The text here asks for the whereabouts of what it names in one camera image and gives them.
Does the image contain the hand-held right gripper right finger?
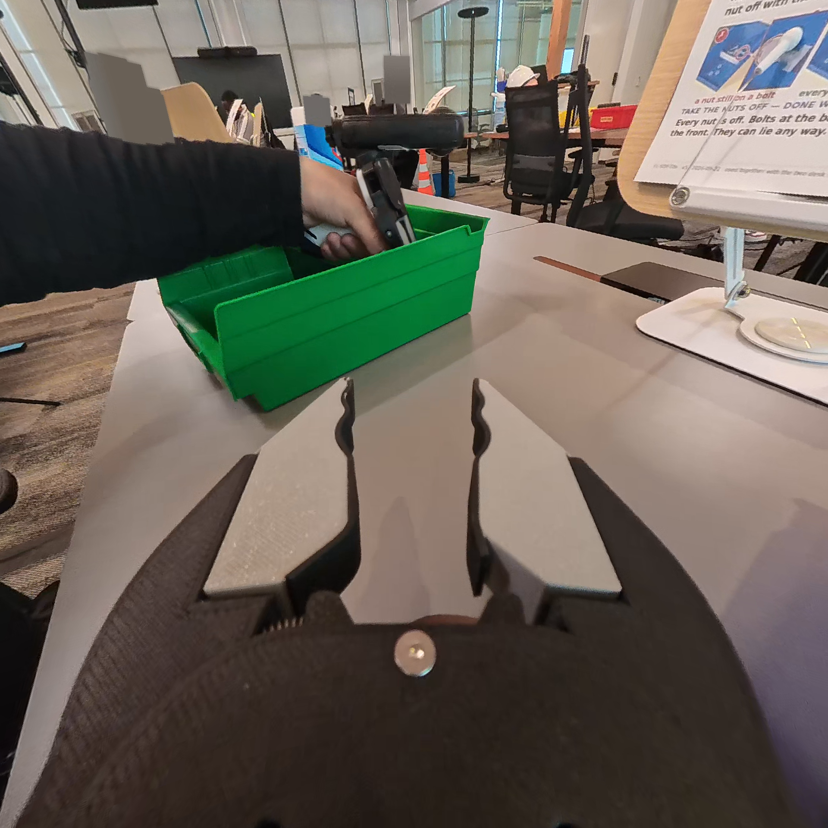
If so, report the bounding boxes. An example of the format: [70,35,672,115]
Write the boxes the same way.
[466,377,624,627]

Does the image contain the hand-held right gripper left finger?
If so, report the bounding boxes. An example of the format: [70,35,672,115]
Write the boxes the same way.
[202,377,362,615]

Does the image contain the green plastic bin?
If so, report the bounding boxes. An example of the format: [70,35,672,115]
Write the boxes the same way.
[157,204,490,412]

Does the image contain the person's left forearm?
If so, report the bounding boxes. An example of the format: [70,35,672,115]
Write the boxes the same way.
[0,119,305,309]

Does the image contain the person's left hand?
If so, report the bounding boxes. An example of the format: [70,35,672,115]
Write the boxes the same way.
[299,155,389,263]

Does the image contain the black floor lamp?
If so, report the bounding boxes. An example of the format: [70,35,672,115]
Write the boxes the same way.
[457,6,494,185]

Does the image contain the wipes canister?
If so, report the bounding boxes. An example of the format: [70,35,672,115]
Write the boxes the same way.
[291,107,345,170]

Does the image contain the black office chair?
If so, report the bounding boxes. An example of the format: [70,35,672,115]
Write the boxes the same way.
[503,65,594,222]

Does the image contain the dark flat rectangular panel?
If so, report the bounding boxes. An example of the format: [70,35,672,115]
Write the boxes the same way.
[600,262,728,304]

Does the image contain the printed instruction sheet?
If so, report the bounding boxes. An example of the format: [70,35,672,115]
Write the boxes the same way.
[634,0,828,198]

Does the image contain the large black wall display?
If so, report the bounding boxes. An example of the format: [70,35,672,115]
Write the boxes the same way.
[171,55,293,130]

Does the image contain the plain wooden post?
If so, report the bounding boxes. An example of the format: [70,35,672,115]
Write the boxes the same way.
[546,0,574,80]

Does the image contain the white rectangular base plate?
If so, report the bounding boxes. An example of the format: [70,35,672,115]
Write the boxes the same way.
[636,286,828,407]

